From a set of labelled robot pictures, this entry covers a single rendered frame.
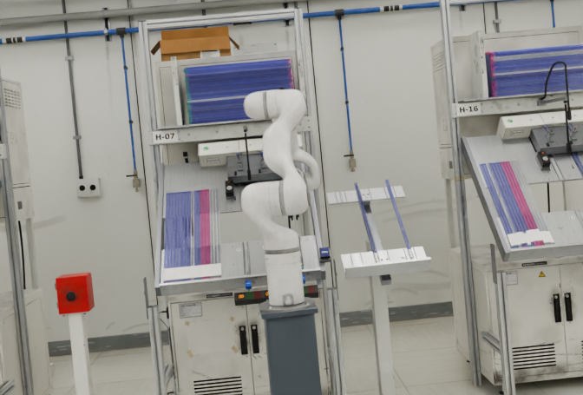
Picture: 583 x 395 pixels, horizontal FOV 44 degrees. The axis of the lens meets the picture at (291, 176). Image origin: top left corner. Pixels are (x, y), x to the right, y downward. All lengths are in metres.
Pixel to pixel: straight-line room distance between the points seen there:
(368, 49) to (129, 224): 2.00
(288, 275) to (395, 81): 2.82
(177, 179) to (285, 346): 1.25
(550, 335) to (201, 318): 1.60
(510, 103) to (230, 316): 1.66
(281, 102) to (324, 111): 2.36
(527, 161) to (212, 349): 1.69
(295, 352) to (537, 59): 1.94
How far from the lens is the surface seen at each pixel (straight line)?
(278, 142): 2.49
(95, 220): 5.05
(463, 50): 3.77
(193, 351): 3.39
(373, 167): 4.97
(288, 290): 2.42
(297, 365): 2.45
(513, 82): 3.63
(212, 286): 3.02
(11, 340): 3.68
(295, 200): 2.37
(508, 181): 3.42
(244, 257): 3.06
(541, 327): 3.60
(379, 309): 3.16
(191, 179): 3.40
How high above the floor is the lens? 1.21
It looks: 2 degrees down
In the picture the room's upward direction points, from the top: 5 degrees counter-clockwise
